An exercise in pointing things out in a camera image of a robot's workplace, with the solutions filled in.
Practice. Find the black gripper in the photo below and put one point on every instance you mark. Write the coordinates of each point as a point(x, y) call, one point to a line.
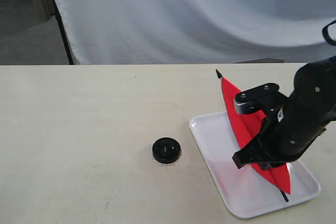
point(286, 136)

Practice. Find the red flag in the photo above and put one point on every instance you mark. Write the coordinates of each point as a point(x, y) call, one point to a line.
point(247, 126)

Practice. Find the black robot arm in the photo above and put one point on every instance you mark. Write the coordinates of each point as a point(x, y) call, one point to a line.
point(315, 76)

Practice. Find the black round flag base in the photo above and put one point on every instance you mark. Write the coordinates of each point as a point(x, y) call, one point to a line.
point(166, 150)

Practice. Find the white plastic tray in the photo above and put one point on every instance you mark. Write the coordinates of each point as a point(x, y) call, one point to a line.
point(244, 192)

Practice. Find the white cloth backdrop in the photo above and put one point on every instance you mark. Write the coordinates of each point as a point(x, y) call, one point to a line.
point(196, 31)

